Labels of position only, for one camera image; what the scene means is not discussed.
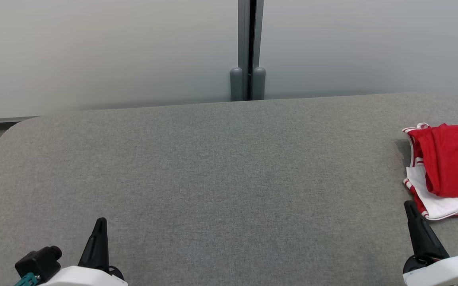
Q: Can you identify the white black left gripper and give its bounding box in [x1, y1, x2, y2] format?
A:
[38, 218, 128, 286]

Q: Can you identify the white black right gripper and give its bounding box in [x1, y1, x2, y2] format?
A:
[402, 201, 458, 286]

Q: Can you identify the red jersey with white trim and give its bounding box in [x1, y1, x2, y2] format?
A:
[402, 122, 458, 220]

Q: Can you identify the left cable with teal plug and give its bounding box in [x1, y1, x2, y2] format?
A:
[14, 272, 41, 286]

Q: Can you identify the grey rounded post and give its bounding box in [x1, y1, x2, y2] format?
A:
[230, 67, 244, 101]
[252, 67, 266, 100]

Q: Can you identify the dark partition frame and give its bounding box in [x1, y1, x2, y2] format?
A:
[238, 0, 264, 101]

